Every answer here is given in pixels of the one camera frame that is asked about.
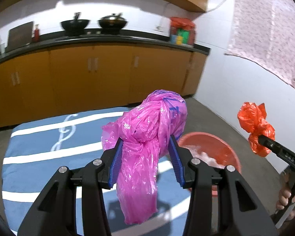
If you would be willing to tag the brown cutting board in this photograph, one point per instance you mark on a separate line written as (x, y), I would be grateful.
(19, 36)

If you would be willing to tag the red bottle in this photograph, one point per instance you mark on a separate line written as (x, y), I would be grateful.
(36, 34)

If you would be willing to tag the pink plastic bag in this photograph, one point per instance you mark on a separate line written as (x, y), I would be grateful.
(142, 140)

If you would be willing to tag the orange plastic bag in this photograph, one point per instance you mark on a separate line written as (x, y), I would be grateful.
(253, 120)

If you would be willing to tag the person's right hand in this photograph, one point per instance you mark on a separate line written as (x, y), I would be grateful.
(284, 196)

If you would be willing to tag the black wok with ladle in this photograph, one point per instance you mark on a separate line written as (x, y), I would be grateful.
(75, 25)

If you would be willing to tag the black kitchen countertop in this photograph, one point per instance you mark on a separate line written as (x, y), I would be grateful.
(137, 39)

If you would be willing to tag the orange lower kitchen cabinets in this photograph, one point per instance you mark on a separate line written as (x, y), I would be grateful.
(150, 73)

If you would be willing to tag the green packet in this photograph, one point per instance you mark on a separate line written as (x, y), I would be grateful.
(183, 36)

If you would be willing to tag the red plastic bucket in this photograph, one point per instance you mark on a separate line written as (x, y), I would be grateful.
(211, 143)

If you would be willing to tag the blue striped mat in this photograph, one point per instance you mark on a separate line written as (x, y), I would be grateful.
(39, 177)

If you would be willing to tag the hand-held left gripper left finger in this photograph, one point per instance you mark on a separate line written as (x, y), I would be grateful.
(114, 167)

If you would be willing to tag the black wok with lid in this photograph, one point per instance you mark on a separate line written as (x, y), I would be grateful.
(112, 24)

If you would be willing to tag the clear plastic bag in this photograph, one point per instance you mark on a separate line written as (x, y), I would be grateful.
(205, 156)

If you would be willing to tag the pink printed cloth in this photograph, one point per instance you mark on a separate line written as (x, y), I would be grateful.
(260, 29)

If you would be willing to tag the orange bag of goods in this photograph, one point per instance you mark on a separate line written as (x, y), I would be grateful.
(183, 23)

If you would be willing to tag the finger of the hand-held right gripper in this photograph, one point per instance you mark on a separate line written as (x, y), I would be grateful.
(269, 142)

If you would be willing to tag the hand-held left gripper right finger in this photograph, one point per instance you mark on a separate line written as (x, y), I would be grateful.
(177, 164)

